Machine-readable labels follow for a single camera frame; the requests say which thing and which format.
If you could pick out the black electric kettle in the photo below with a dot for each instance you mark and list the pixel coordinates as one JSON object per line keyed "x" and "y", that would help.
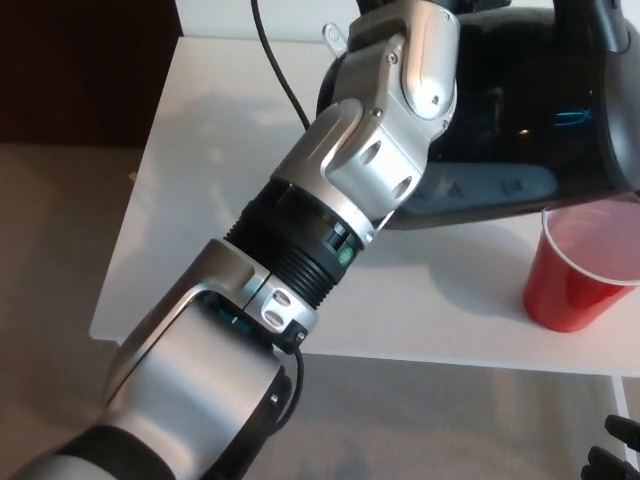
{"x": 525, "y": 100}

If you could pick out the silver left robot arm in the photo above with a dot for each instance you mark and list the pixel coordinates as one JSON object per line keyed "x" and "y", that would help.
{"x": 200, "y": 360}

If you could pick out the red plastic cup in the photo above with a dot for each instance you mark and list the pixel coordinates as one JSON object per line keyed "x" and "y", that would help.
{"x": 565, "y": 295}

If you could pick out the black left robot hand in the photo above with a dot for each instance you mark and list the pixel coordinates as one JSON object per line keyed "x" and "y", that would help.
{"x": 470, "y": 5}

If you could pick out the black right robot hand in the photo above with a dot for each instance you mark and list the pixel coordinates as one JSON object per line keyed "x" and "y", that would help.
{"x": 627, "y": 465}

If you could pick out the dark red-brown cabinet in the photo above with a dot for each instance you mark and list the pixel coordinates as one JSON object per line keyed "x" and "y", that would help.
{"x": 75, "y": 65}

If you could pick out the white table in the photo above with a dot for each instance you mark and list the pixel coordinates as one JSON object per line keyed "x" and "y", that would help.
{"x": 425, "y": 310}

